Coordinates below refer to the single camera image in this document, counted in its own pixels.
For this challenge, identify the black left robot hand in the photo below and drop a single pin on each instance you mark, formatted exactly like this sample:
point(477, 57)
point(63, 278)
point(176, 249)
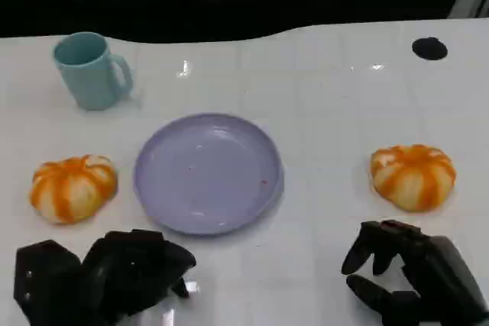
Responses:
point(130, 272)

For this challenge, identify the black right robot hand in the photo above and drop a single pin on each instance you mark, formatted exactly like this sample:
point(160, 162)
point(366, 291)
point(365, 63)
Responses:
point(428, 276)

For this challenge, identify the orange and white bread roll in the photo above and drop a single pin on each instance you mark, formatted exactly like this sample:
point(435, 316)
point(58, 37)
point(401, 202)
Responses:
point(414, 183)
point(72, 190)

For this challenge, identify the lilac plate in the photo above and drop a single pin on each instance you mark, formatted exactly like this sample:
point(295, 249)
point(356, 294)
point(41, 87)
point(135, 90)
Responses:
point(208, 173)

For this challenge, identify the pale green mug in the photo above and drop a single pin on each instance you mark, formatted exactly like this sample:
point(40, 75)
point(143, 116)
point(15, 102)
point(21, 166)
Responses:
point(89, 78)

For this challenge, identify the black round table grommet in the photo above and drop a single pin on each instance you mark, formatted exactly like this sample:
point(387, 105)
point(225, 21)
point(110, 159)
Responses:
point(429, 48)

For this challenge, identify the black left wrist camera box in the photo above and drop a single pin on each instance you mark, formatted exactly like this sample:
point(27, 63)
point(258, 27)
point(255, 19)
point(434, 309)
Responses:
point(44, 284)

